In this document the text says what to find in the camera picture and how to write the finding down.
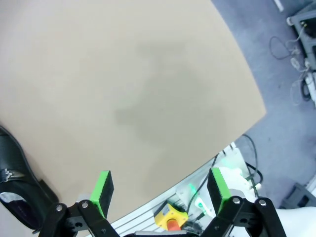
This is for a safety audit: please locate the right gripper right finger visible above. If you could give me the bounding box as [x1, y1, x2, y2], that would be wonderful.
[204, 167, 288, 237]

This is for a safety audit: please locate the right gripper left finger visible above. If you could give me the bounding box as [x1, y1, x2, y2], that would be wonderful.
[45, 170, 119, 237]

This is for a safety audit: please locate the yellow emergency stop button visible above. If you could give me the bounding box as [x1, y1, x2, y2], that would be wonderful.
[154, 200, 189, 232]

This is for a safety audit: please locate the dark grey floor box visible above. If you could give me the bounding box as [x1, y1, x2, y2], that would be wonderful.
[281, 182, 316, 211]

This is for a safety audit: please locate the black leather shoe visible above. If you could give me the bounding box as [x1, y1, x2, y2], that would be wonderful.
[0, 125, 60, 235]

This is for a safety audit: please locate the white power strip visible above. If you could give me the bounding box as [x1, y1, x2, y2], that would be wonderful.
[304, 70, 316, 100]

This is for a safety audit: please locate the grey equipment cabinet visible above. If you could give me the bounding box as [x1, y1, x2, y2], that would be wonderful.
[286, 8, 316, 82]

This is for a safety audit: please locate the thick black floor cable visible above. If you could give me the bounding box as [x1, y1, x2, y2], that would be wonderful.
[241, 134, 264, 191]

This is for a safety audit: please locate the thin black floor cable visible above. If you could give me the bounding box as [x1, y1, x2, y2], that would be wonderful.
[269, 36, 301, 60]

